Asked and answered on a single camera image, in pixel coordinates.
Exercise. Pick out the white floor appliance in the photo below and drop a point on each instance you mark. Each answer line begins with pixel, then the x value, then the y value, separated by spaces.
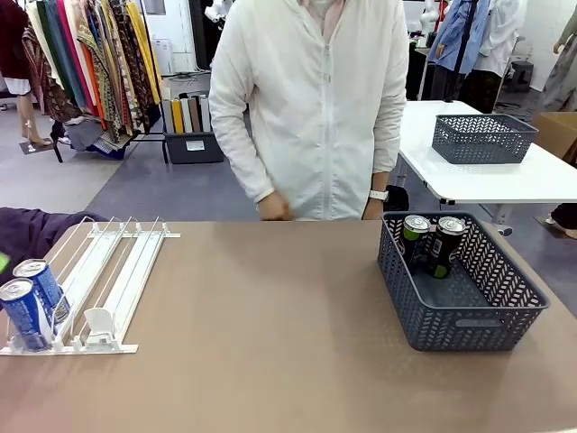
pixel 162 56

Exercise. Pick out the dark plastic storage bin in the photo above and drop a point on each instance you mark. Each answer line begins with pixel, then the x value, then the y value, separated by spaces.
pixel 194 146

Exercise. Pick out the white fabric board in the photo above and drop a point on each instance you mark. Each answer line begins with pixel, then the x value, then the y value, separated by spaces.
pixel 185 115

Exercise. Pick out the person's right hand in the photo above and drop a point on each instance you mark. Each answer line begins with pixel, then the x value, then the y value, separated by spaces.
pixel 274 207

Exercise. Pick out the mannequin in blue shirt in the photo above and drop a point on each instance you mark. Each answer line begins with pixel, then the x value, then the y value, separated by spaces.
pixel 455 36

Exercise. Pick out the mannequin in grey green dress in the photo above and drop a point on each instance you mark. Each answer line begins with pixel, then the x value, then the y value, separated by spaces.
pixel 563 72

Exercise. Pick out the brown cardboard box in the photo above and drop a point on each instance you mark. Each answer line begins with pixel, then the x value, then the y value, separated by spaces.
pixel 559 133

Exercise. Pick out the black green drink can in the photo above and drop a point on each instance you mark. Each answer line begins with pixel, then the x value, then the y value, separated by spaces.
pixel 444 250
pixel 414 236

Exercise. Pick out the pink inner shirt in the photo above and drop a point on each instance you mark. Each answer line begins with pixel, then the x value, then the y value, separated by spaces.
pixel 322 13

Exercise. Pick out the person's left hand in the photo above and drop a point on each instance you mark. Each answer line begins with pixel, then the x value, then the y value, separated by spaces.
pixel 373 211

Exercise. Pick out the grey fabric board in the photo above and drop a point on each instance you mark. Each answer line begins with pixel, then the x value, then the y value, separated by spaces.
pixel 167 116
pixel 205 113

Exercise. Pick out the yellow fabric board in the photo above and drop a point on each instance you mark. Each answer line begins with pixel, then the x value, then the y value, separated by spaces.
pixel 178 116

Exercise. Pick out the white folding table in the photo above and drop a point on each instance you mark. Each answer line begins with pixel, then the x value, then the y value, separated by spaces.
pixel 487 178

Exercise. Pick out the rack of colourful patterned garments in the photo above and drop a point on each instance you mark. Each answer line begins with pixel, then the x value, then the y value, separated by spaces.
pixel 103 63

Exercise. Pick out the black step stool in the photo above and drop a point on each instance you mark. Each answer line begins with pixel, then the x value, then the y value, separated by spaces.
pixel 523 74

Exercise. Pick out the person in white shirt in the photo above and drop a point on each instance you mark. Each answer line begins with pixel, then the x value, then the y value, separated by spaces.
pixel 311 113

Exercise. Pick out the mannequin in white coat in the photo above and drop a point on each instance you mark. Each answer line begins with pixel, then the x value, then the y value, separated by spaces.
pixel 502 40

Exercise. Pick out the person's left forearm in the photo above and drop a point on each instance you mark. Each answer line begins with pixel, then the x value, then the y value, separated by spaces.
pixel 380 181

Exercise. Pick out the white wristwatch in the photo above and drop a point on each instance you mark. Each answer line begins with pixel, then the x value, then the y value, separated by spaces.
pixel 378 195

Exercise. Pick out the grey woven plastic basket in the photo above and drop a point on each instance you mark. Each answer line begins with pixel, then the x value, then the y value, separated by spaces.
pixel 482 140
pixel 464 325

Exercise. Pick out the dark purple cloth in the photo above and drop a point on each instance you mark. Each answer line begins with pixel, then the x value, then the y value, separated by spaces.
pixel 31 227

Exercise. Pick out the blue soda can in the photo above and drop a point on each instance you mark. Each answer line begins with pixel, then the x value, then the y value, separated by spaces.
pixel 24 315
pixel 49 284

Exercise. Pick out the brown fabric board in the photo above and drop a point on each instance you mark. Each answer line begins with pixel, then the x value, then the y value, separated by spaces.
pixel 195 114

